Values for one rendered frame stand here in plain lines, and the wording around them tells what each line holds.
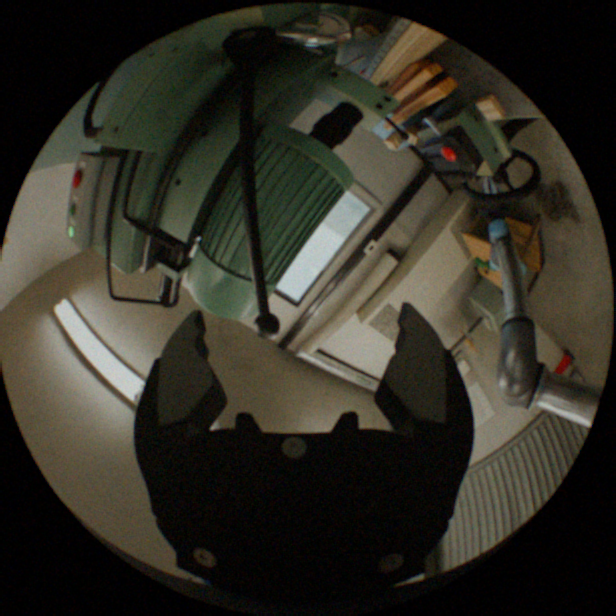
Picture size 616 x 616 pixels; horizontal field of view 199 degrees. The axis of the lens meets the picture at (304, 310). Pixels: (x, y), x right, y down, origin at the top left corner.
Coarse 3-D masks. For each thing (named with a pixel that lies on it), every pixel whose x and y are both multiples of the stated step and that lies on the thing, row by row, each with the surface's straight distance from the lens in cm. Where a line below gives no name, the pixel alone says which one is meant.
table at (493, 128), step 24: (456, 48) 41; (456, 72) 43; (480, 72) 41; (456, 96) 45; (480, 96) 43; (504, 96) 42; (384, 120) 63; (480, 120) 46; (408, 144) 65; (504, 144) 50
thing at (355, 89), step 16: (336, 64) 42; (320, 80) 38; (336, 80) 38; (352, 80) 39; (368, 80) 41; (320, 96) 41; (336, 96) 38; (352, 96) 36; (368, 96) 38; (384, 96) 39; (368, 112) 36; (384, 112) 37; (368, 128) 40
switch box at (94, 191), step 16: (80, 160) 42; (96, 160) 35; (112, 160) 37; (96, 176) 36; (112, 176) 38; (80, 192) 38; (96, 192) 37; (80, 208) 38; (96, 208) 38; (80, 224) 38; (96, 224) 39; (80, 240) 39; (96, 240) 41
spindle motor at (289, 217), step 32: (288, 128) 26; (256, 160) 26; (288, 160) 24; (320, 160) 24; (224, 192) 29; (256, 192) 24; (288, 192) 24; (320, 192) 26; (224, 224) 26; (288, 224) 24; (320, 224) 31; (224, 256) 27; (288, 256) 28; (192, 288) 32; (224, 288) 28
